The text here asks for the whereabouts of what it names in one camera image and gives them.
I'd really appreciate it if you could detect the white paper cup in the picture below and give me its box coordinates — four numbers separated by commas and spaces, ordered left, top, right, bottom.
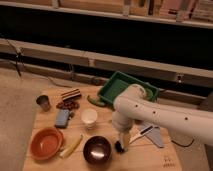
81, 108, 98, 129

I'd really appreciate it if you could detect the striped chocolate cake toy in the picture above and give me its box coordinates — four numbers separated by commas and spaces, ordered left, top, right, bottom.
61, 89, 81, 101

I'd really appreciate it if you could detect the orange bowl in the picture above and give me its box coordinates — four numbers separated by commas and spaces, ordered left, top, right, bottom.
30, 127, 64, 161

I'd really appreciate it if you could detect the dark maroon bowl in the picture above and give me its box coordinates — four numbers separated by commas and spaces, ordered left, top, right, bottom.
83, 136, 112, 165

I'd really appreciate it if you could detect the green cucumber toy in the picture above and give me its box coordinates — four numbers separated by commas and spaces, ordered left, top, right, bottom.
87, 95, 106, 107

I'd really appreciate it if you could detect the blue sponge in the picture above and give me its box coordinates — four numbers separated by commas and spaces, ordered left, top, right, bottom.
55, 110, 70, 128

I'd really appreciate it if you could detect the small metal cup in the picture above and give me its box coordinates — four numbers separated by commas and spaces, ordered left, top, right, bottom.
36, 95, 51, 112

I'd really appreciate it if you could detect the green plastic tray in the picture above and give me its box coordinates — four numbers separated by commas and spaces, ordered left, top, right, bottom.
98, 71, 159, 106

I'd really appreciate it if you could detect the black cable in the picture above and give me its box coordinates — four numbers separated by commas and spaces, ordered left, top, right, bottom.
170, 137, 196, 148

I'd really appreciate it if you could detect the brown grapes toy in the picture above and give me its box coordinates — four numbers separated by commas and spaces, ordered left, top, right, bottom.
56, 100, 79, 110

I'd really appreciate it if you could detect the green plastic cup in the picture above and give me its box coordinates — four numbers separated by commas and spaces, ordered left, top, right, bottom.
145, 88, 153, 101

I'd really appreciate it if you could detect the black and white dish brush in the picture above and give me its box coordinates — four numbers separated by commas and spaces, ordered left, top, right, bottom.
114, 124, 155, 154

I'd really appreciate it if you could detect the wooden board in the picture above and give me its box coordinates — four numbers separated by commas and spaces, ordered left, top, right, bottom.
23, 86, 182, 171

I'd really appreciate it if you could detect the yellow corn toy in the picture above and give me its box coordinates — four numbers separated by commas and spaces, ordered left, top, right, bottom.
59, 134, 83, 158

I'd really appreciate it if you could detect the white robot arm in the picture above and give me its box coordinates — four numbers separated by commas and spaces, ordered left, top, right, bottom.
112, 84, 213, 146

